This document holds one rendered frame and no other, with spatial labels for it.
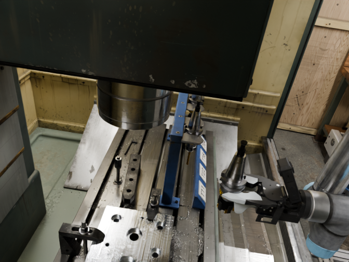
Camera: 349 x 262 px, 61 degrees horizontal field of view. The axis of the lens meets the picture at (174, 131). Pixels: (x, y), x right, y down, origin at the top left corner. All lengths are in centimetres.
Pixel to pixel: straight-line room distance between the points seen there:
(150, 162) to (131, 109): 80
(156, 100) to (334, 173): 55
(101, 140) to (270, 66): 102
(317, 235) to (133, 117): 58
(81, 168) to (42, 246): 44
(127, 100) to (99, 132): 121
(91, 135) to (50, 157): 30
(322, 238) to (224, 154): 94
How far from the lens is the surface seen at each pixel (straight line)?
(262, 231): 142
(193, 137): 98
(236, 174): 70
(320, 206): 80
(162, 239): 96
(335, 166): 90
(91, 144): 173
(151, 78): 48
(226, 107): 178
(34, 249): 143
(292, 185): 74
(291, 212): 82
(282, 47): 168
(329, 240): 89
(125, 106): 56
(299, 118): 373
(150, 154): 139
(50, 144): 202
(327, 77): 358
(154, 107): 57
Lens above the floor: 176
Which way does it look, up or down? 33 degrees down
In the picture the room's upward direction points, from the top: 8 degrees clockwise
